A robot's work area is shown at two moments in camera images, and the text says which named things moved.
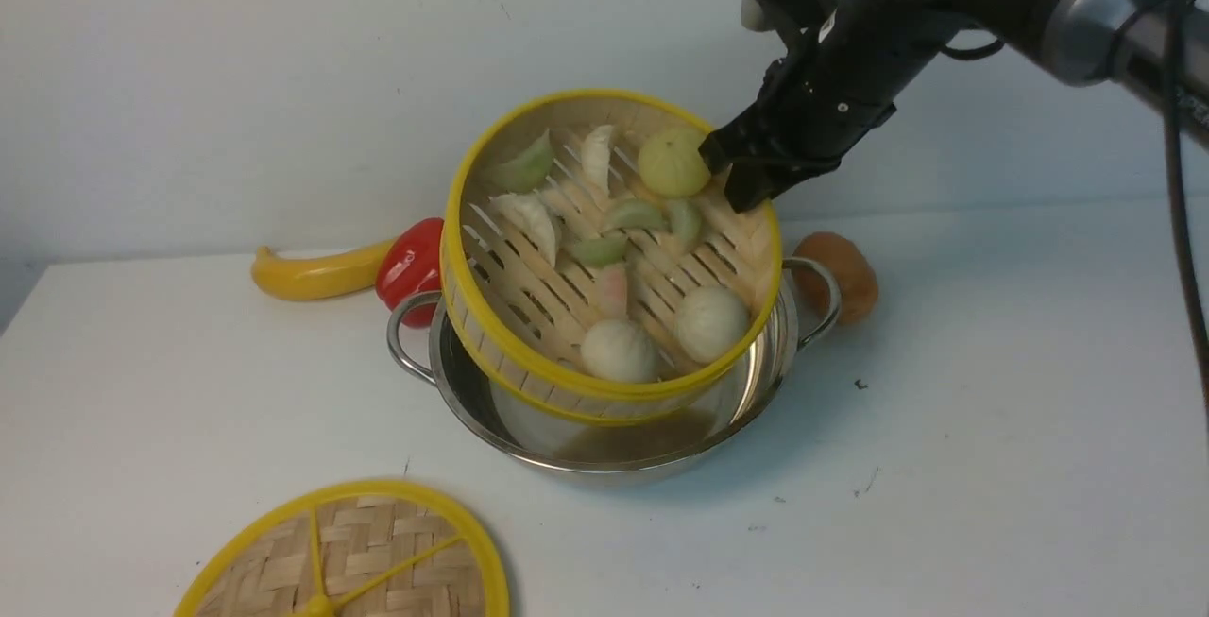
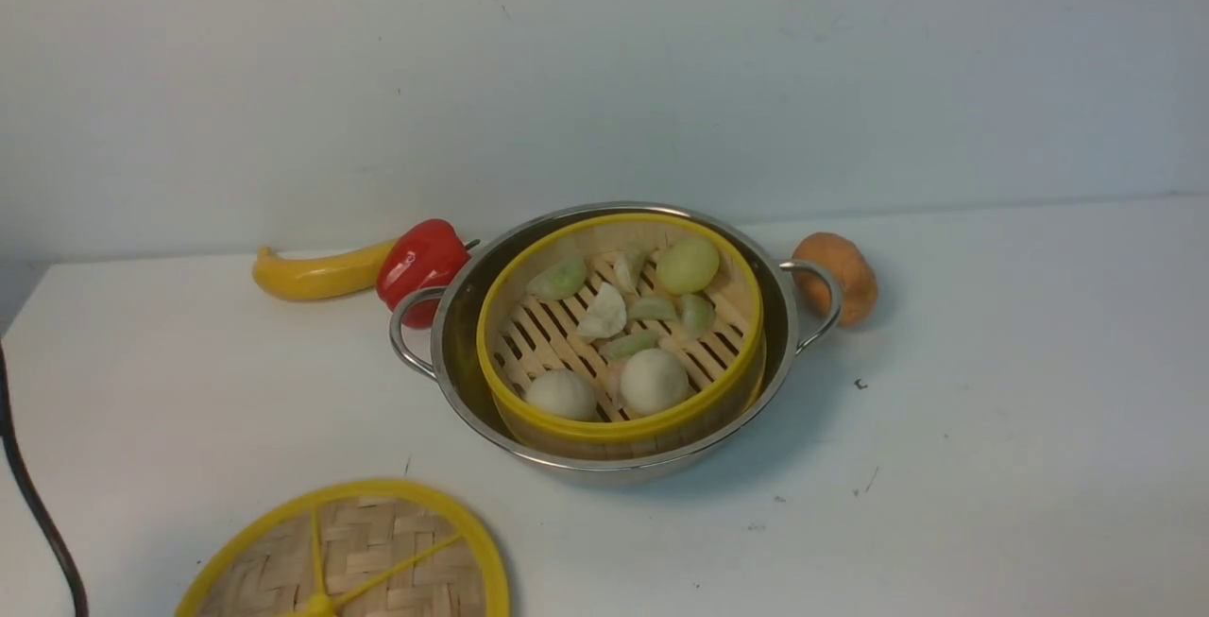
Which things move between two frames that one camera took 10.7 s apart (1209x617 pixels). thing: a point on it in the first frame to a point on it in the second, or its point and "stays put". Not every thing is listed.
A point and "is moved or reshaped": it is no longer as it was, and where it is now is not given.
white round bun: [617, 351] to [563, 389]
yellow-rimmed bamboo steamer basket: [593, 265] is moved or reshaped
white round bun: [711, 323] to [652, 382]
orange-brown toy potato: [859, 285] stays put
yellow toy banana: [335, 274] stays put
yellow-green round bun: [671, 164] to [688, 267]
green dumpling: [528, 173] to [559, 281]
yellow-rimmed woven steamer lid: [349, 549] stays put
